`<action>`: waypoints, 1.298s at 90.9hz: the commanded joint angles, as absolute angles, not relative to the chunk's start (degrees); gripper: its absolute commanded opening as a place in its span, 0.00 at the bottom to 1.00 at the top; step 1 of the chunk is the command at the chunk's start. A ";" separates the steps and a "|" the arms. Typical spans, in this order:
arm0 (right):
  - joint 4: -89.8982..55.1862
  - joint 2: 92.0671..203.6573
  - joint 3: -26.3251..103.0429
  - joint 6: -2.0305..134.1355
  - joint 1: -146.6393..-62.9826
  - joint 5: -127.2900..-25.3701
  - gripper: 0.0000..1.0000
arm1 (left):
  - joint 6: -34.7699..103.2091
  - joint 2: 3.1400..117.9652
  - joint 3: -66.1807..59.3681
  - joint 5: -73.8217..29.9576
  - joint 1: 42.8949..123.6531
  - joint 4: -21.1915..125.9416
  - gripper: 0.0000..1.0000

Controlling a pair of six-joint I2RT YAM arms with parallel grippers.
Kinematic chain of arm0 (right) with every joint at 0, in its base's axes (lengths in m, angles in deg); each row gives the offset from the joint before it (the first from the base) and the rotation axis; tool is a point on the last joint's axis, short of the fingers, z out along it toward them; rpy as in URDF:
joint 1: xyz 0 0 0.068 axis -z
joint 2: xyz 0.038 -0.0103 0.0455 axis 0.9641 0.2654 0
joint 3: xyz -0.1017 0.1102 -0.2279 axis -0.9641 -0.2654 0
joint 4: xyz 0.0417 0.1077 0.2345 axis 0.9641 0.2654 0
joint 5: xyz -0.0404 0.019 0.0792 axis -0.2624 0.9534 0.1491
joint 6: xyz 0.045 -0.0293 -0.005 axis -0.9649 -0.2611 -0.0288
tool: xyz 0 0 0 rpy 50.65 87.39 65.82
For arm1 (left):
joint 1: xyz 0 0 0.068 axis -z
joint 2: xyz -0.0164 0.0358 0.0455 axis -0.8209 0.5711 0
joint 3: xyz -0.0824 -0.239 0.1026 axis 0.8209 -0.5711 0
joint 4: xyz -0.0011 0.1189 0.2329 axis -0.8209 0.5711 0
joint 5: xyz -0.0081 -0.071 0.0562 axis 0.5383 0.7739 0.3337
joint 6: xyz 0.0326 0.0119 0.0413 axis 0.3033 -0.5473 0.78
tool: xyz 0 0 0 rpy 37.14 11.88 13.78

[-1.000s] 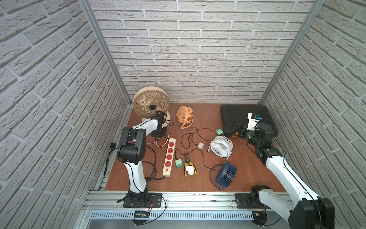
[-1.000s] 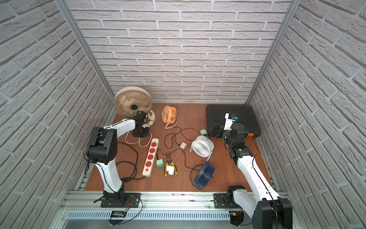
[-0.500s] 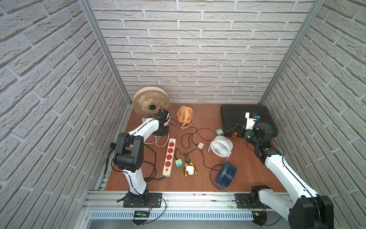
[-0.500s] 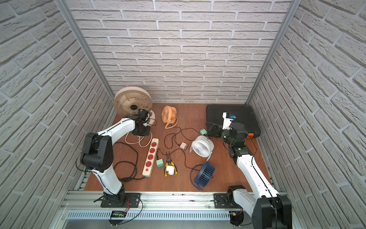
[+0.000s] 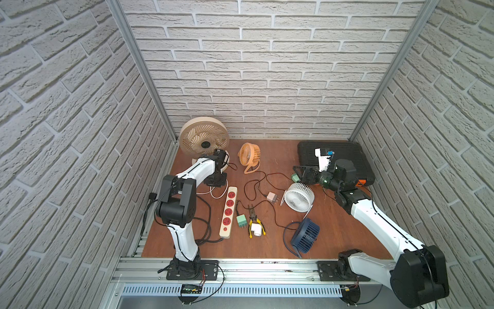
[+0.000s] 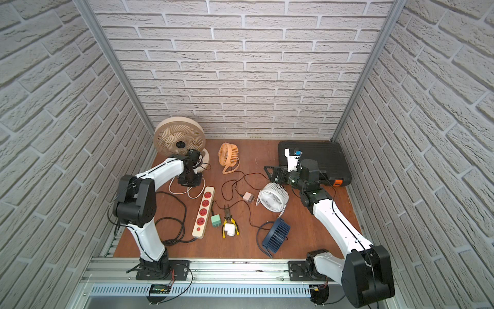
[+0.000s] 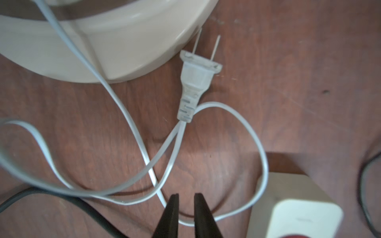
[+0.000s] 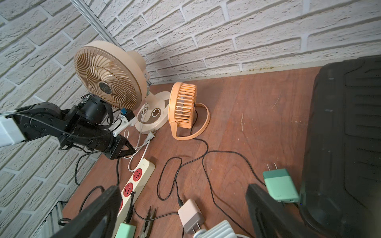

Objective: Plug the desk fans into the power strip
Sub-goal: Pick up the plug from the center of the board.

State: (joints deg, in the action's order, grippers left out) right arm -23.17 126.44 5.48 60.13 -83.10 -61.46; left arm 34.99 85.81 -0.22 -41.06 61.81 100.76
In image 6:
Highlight white fan cable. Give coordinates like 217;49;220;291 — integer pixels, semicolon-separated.
168;176;207;200

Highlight green plug adapter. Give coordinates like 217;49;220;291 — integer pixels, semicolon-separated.
210;214;222;228

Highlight beige power strip red sockets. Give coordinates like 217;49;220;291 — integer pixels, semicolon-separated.
192;186;215;239

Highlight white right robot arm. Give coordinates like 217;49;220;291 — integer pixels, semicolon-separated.
264;159;395;308

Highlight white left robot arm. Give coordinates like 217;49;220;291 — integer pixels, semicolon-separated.
112;149;202;279

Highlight small white desk fan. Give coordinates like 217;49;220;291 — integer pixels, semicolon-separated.
256;182;289;217

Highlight pink plug adapter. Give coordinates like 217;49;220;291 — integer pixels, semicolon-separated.
243;192;254;203

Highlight large beige desk fan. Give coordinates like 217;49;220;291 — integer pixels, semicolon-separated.
154;117;210;172

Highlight small orange desk fan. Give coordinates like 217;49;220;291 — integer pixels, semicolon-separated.
217;142;240;175

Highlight navy blue desk fan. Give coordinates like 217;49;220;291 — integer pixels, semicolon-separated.
262;218;291;256

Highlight black plastic tool case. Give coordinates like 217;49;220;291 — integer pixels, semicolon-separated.
278;140;352;187

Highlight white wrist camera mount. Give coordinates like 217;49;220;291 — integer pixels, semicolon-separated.
284;148;302;172

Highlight thin black fan cable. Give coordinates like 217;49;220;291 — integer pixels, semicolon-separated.
211;169;271;230

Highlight navy fan black cable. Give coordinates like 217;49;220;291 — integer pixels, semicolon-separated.
255;221;275;259

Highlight yellow handled pliers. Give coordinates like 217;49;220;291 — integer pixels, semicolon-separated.
222;206;239;239

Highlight black power strip cord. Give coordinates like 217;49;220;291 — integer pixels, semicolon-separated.
154;191;198;247

